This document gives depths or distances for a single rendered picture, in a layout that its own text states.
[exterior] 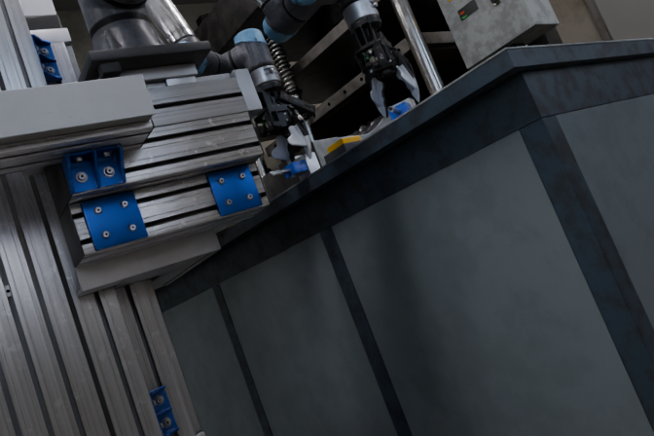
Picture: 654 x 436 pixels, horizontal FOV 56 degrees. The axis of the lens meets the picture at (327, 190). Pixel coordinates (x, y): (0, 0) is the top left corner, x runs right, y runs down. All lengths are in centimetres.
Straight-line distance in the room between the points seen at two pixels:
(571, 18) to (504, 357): 400
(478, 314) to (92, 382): 74
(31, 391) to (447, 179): 85
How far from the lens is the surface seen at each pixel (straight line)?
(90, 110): 98
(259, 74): 154
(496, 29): 223
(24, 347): 120
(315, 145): 157
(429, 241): 133
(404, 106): 133
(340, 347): 166
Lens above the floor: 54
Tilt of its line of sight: 8 degrees up
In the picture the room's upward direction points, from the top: 21 degrees counter-clockwise
